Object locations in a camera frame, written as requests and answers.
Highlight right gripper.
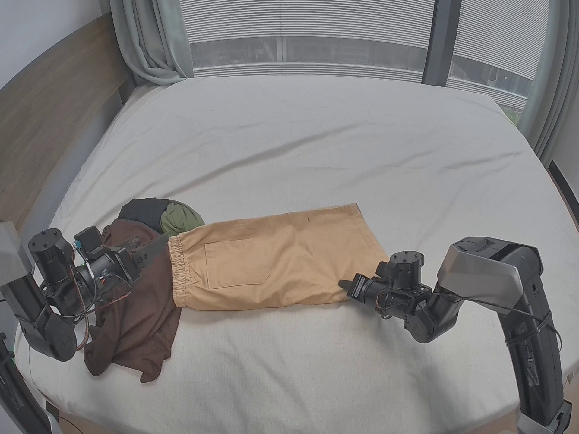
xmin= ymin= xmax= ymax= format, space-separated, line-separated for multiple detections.
xmin=347 ymin=272 xmax=391 ymax=307

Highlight black garment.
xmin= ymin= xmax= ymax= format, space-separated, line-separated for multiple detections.
xmin=119 ymin=198 xmax=170 ymax=234

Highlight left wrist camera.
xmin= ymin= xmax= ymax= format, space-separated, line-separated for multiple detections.
xmin=72 ymin=226 xmax=106 ymax=261

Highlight grey-green curtain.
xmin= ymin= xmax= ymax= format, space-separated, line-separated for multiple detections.
xmin=518 ymin=0 xmax=579 ymax=164
xmin=106 ymin=0 xmax=195 ymax=87

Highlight brown shorts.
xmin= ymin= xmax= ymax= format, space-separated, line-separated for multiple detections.
xmin=83 ymin=217 xmax=182 ymax=384

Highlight green garment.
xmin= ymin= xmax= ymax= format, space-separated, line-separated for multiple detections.
xmin=160 ymin=200 xmax=205 ymax=236

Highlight bed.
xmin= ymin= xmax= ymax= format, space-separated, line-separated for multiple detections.
xmin=0 ymin=14 xmax=579 ymax=434

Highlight tan shorts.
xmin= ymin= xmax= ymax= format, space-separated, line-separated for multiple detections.
xmin=167 ymin=202 xmax=391 ymax=311

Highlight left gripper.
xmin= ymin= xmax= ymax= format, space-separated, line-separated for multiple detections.
xmin=87 ymin=244 xmax=146 ymax=289

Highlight window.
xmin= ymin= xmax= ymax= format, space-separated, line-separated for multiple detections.
xmin=174 ymin=0 xmax=557 ymax=118

